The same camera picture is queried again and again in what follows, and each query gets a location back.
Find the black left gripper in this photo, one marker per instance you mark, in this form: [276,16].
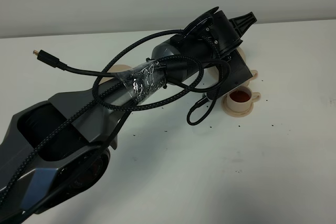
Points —
[213,31]

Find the beige ceramic teapot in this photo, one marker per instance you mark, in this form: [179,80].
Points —
[241,53]

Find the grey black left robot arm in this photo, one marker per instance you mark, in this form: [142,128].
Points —
[59,148]

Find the beige teapot saucer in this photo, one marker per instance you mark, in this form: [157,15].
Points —
[115,68]

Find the far beige teacup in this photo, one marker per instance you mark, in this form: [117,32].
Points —
[254,76]

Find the beige teacup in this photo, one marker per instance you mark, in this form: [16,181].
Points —
[254,76]
[243,94]

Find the near beige teacup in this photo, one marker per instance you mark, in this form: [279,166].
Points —
[243,94]

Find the near beige cup saucer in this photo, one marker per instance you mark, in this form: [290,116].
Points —
[237,109]

